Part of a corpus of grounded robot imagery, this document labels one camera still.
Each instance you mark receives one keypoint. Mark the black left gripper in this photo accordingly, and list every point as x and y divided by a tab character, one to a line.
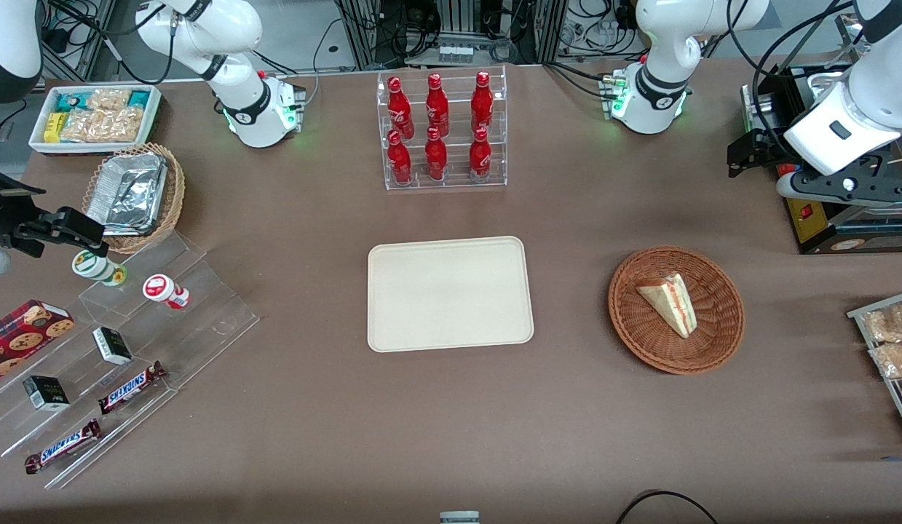
769	143

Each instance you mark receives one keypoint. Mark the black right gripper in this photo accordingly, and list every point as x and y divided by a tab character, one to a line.
1	215

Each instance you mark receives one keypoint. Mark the triangular sandwich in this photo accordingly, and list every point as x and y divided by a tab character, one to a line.
669	302

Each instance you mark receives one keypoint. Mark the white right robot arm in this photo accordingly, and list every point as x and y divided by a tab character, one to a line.
250	109

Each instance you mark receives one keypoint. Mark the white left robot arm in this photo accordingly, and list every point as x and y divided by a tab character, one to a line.
658	80

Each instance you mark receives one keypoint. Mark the light tan wicker basket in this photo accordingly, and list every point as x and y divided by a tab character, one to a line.
174	196

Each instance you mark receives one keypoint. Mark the round brown wicker basket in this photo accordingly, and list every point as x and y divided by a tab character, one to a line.
716	320

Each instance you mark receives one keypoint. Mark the grey snack display tray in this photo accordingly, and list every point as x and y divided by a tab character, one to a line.
858	314

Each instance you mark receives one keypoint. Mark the beige plastic serving tray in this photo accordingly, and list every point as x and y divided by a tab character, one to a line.
450	295

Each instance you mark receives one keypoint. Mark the green label yogurt bottle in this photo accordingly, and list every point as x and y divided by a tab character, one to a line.
97	267

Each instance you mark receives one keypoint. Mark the aluminium foil container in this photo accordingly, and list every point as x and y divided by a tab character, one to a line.
127	193

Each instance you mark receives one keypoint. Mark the black food warmer machine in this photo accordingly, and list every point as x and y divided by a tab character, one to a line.
815	225

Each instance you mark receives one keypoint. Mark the steel warmer pan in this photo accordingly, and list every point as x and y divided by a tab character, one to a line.
822	84

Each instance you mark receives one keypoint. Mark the yellow snack packet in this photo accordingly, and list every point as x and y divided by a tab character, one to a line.
52	128

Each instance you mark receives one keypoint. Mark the large clear cracker bag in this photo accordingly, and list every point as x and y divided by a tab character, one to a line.
101	126

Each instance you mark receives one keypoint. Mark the red tartan cookie box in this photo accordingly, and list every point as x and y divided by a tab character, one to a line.
25	335

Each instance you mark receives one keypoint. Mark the red label yogurt bottle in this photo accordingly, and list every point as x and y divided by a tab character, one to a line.
163	290

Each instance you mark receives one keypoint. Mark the teal snack packet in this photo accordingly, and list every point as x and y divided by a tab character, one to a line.
138	98
68	102

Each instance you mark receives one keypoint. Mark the small black carton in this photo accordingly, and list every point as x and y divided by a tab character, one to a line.
112	346
46	394

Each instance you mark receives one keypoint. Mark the small clear cracker bag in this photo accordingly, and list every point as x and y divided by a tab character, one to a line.
108	99

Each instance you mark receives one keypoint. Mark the white rectangular snack bin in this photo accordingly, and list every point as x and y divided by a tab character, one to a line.
152	120

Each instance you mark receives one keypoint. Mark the clear acrylic step riser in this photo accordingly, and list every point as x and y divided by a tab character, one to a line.
210	320
79	378

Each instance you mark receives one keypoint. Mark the snickers chocolate bar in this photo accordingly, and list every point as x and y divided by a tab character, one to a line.
63	446
130	387

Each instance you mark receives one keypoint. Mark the clear bag of snacks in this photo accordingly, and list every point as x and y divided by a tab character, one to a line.
887	324
895	361

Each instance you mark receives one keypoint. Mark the red cola bottle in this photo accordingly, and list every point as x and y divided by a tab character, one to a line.
399	109
482	103
480	157
400	161
437	108
436	159

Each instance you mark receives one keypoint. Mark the clear acrylic bottle rack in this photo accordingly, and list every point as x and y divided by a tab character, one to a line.
458	182

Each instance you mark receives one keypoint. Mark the white power strip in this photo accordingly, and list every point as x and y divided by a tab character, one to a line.
456	54

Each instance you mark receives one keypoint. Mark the small grey device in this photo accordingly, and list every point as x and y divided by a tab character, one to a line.
459	518

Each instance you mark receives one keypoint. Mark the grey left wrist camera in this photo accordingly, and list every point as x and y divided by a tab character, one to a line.
790	186

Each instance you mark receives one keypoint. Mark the aluminium equipment frame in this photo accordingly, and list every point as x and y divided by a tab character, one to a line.
363	33

